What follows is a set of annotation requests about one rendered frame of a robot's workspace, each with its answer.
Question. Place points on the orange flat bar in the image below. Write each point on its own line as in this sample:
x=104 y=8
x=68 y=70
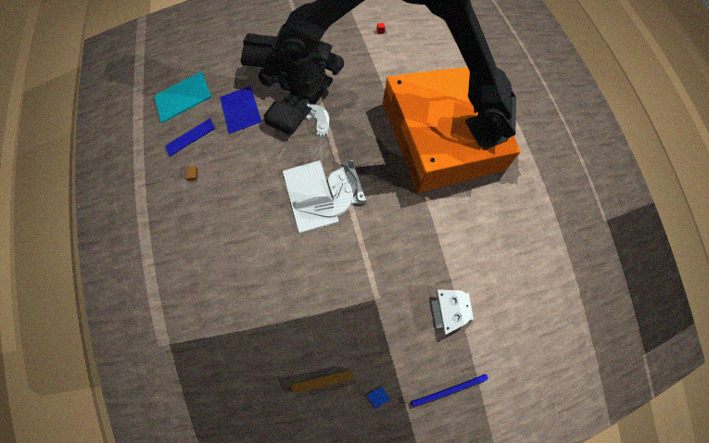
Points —
x=327 y=380

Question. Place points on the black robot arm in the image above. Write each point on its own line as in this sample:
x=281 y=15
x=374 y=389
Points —
x=297 y=48

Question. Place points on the blue thin bar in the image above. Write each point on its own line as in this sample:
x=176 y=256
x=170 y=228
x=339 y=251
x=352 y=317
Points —
x=450 y=390

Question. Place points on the blue flat bar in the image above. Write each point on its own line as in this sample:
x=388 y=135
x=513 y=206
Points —
x=190 y=137

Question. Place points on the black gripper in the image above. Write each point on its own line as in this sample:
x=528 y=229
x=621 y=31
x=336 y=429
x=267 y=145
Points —
x=287 y=115

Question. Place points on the teal flat rectangular plate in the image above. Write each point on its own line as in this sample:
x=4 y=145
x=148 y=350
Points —
x=182 y=96

